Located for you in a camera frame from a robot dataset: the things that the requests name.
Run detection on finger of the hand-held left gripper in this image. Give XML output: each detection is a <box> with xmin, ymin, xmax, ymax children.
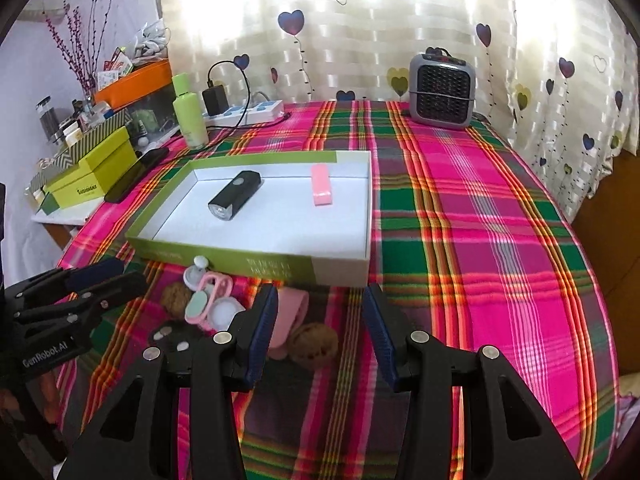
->
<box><xmin>15</xmin><ymin>272</ymin><xmax>149</xmax><ymax>342</ymax></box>
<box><xmin>10</xmin><ymin>258</ymin><xmax>126</xmax><ymax>307</ymax></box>

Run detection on black cable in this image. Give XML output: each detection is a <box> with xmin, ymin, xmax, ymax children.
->
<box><xmin>206</xmin><ymin>60</ymin><xmax>293</xmax><ymax>128</ymax></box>

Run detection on plaid tablecloth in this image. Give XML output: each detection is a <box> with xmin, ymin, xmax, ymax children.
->
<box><xmin>55</xmin><ymin>100</ymin><xmax>621</xmax><ymax>480</ymax></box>

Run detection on orange box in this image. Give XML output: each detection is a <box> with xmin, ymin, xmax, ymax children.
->
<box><xmin>94</xmin><ymin>57</ymin><xmax>173</xmax><ymax>108</ymax></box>

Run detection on grey space heater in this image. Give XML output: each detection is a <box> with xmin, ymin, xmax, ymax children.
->
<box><xmin>409</xmin><ymin>47</ymin><xmax>475</xmax><ymax>131</ymax></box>

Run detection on light green bottle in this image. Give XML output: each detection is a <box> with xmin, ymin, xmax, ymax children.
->
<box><xmin>171</xmin><ymin>73</ymin><xmax>210</xmax><ymax>150</ymax></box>

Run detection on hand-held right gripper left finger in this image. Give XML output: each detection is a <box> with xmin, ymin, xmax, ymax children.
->
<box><xmin>60</xmin><ymin>282</ymin><xmax>280</xmax><ymax>480</ymax></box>

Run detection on white power strip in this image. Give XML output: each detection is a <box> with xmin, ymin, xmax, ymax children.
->
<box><xmin>205</xmin><ymin>100</ymin><xmax>286</xmax><ymax>127</ymax></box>

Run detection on pink eraser block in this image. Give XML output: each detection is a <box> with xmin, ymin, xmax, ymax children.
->
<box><xmin>310</xmin><ymin>163</ymin><xmax>335</xmax><ymax>207</ymax></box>

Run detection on round gadget with white knob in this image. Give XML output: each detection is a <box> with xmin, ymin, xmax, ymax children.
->
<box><xmin>182</xmin><ymin>256</ymin><xmax>211</xmax><ymax>292</ymax></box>

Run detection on purple flower branches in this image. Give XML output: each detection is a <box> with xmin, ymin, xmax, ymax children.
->
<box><xmin>45</xmin><ymin>0</ymin><xmax>126</xmax><ymax>96</ymax></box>

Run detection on clear plastic storage box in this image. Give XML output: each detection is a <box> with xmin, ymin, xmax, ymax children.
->
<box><xmin>120</xmin><ymin>90</ymin><xmax>181</xmax><ymax>141</ymax></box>

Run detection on glass jar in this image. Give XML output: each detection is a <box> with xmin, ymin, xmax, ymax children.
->
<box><xmin>35</xmin><ymin>96</ymin><xmax>61</xmax><ymax>143</ymax></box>

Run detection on wooden wardrobe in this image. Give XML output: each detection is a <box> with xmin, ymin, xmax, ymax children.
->
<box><xmin>570</xmin><ymin>150</ymin><xmax>640</xmax><ymax>376</ymax></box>

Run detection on clear plastic bag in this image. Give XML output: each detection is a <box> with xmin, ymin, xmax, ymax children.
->
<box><xmin>127</xmin><ymin>20</ymin><xmax>171</xmax><ymax>66</ymax></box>

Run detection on black flashlight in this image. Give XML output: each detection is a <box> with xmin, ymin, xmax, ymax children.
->
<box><xmin>207</xmin><ymin>170</ymin><xmax>263</xmax><ymax>223</ymax></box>

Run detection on green and white cardboard box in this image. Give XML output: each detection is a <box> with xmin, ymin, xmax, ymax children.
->
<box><xmin>124</xmin><ymin>150</ymin><xmax>373</xmax><ymax>288</ymax></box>

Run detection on black smartphone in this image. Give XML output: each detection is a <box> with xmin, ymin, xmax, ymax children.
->
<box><xmin>104</xmin><ymin>147</ymin><xmax>170</xmax><ymax>204</ymax></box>

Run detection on brown walnut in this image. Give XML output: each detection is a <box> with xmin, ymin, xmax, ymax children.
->
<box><xmin>160</xmin><ymin>281</ymin><xmax>193</xmax><ymax>318</ymax></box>
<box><xmin>289</xmin><ymin>322</ymin><xmax>340</xmax><ymax>371</ymax></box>

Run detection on striped box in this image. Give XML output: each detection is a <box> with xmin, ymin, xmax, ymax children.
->
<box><xmin>50</xmin><ymin>110</ymin><xmax>132</xmax><ymax>171</ymax></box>

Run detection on lime green box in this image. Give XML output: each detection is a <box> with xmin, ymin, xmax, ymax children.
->
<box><xmin>42</xmin><ymin>126</ymin><xmax>138</xmax><ymax>209</ymax></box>

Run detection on pink clip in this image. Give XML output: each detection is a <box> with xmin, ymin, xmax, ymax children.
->
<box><xmin>184</xmin><ymin>274</ymin><xmax>235</xmax><ymax>331</ymax></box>

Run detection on black charger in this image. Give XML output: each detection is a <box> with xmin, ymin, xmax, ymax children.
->
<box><xmin>202</xmin><ymin>85</ymin><xmax>230</xmax><ymax>117</ymax></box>

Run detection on white side table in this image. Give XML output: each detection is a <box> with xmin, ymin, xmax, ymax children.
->
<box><xmin>30</xmin><ymin>200</ymin><xmax>96</xmax><ymax>251</ymax></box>

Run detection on heart print curtain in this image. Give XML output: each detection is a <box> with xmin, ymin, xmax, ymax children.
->
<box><xmin>155</xmin><ymin>0</ymin><xmax>640</xmax><ymax>221</ymax></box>

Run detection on white round container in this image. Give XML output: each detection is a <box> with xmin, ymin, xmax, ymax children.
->
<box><xmin>207</xmin><ymin>299</ymin><xmax>247</xmax><ymax>333</ymax></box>

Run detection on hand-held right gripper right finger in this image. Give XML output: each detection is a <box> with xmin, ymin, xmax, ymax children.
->
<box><xmin>362</xmin><ymin>282</ymin><xmax>583</xmax><ymax>480</ymax></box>

